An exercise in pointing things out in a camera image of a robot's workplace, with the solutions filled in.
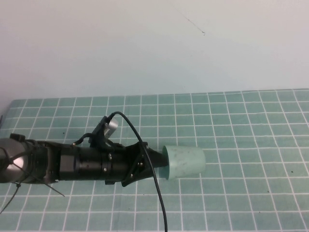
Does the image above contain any black zip tie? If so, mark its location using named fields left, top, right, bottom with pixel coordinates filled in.
left=0, top=182, right=24, bottom=215
left=43, top=180, right=66, bottom=198

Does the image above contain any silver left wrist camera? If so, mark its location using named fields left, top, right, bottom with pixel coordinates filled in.
left=100, top=117, right=119, bottom=138

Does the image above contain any thick black camera cable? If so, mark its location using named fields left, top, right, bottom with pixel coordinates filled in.
left=106, top=110, right=169, bottom=232

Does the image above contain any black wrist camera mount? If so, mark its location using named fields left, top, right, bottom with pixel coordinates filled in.
left=87, top=115, right=125, bottom=152

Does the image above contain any pale green plastic cup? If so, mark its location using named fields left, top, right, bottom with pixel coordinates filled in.
left=162, top=144, right=207, bottom=180

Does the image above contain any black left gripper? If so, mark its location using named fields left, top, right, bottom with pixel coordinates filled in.
left=120, top=142, right=170, bottom=189

